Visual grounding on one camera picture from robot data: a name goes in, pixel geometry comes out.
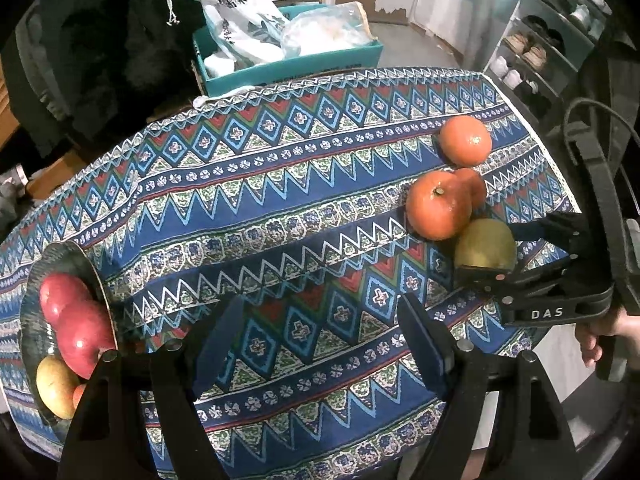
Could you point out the teal storage box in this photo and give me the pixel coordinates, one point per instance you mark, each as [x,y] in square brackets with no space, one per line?
[280,67]

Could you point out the long black coat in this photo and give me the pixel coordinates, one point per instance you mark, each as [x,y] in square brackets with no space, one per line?
[100,35]

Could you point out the red apple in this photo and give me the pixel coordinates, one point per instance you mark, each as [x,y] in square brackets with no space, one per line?
[85,337]
[62,295]

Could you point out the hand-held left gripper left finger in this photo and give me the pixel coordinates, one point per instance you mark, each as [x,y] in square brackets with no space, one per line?
[220,345]

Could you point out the clear plastic bag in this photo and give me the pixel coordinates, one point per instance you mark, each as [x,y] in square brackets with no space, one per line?
[320,30]

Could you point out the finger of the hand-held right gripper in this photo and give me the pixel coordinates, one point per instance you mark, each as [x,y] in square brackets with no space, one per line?
[560,232]
[525,280]

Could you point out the assorted shoes group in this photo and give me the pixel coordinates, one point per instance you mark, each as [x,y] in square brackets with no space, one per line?
[532,52]

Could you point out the yellow green pear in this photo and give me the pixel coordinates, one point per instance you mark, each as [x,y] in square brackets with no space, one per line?
[482,250]

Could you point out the large orange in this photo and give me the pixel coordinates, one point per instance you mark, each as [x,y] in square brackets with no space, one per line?
[465,140]
[440,205]

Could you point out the yellow apple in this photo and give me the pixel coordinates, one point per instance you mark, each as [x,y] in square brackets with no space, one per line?
[52,385]

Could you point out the blue patterned tablecloth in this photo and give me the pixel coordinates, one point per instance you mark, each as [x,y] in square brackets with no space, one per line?
[300,210]

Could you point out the white printed rice bag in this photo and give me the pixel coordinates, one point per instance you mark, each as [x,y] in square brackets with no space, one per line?
[235,15]

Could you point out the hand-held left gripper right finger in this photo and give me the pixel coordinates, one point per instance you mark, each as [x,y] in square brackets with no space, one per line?
[425,345]

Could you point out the person's right hand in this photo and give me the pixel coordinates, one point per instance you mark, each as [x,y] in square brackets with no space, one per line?
[586,342]

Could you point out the dark green glass bowl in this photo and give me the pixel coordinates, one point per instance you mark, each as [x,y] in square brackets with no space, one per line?
[55,260]

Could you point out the grey shoe rack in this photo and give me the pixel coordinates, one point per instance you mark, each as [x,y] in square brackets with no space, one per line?
[550,35]

